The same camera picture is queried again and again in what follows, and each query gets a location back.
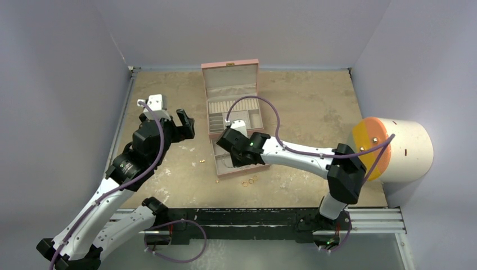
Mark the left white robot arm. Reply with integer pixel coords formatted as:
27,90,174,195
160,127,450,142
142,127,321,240
37,109,195,269

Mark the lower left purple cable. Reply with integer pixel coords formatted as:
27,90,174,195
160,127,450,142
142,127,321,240
144,219,208,264

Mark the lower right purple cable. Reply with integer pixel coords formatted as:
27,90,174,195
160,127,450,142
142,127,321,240
318,210,353,254

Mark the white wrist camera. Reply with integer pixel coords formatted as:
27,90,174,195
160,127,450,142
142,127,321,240
225,120,248,137
137,94,172,120

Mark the white cylinder orange lid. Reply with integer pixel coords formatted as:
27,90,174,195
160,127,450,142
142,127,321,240
348,117,434,183

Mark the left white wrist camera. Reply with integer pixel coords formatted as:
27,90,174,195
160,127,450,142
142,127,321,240
137,94,172,120

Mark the pink jewelry box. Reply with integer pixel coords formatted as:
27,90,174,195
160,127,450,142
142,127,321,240
201,59,268,177

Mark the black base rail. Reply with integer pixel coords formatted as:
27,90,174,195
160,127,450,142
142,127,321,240
147,208,352,249

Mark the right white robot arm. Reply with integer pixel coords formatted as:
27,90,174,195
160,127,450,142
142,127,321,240
217,128,366,229

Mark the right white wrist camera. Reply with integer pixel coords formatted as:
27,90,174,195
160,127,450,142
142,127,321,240
225,120,248,137

